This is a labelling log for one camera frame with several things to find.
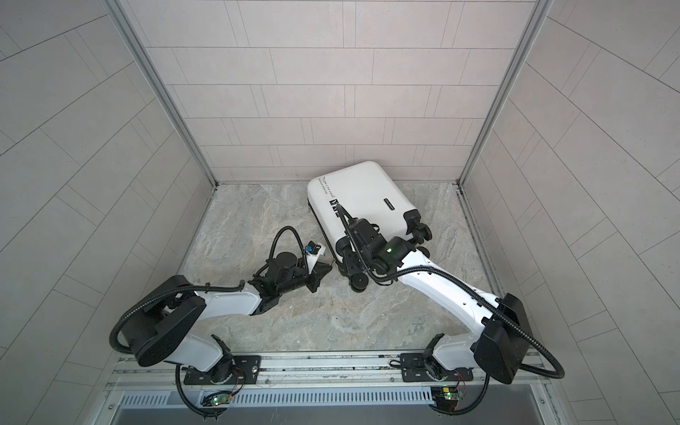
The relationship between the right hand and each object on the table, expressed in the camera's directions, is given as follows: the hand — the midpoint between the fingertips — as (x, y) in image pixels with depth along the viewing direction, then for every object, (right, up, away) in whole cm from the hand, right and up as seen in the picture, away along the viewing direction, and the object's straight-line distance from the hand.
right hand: (346, 262), depth 77 cm
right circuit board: (+26, -33, -9) cm, 43 cm away
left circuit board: (-32, -31, -13) cm, 46 cm away
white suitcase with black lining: (+6, +21, +11) cm, 25 cm away
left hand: (-3, -3, +7) cm, 8 cm away
